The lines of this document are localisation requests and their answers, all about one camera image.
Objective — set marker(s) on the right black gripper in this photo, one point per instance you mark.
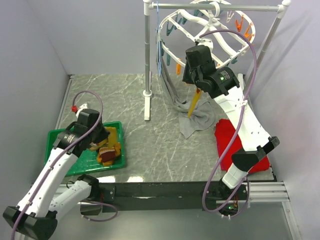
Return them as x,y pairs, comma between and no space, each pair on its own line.
186,78

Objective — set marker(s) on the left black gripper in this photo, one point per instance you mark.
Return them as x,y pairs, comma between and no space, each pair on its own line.
104,134

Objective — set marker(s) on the bright yellow sock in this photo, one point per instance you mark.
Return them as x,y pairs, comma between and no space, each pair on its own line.
109,142
194,101

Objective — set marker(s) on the mustard yellow sock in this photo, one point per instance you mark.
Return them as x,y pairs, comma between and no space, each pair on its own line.
111,163
117,148

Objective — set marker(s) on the white clip sock hanger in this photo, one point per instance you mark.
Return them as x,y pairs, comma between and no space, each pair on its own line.
223,54

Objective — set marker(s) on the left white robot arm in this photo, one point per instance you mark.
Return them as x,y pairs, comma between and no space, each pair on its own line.
37,214

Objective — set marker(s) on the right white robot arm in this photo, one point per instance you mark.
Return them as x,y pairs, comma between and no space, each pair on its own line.
224,88

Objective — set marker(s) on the grey tank top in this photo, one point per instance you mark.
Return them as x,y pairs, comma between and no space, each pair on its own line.
203,115

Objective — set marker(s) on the green plastic tray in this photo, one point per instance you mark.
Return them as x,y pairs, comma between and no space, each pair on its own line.
87,162

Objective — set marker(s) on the white clothes rack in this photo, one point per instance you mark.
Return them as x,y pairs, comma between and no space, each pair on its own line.
150,62

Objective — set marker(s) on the black base beam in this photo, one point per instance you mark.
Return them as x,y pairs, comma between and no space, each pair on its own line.
140,196

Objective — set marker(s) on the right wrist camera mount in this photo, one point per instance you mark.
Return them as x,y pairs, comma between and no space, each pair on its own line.
205,42

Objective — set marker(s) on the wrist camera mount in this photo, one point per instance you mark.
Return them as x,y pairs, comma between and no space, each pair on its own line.
77,109
205,42

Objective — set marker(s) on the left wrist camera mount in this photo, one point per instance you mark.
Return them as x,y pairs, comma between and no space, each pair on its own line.
77,109

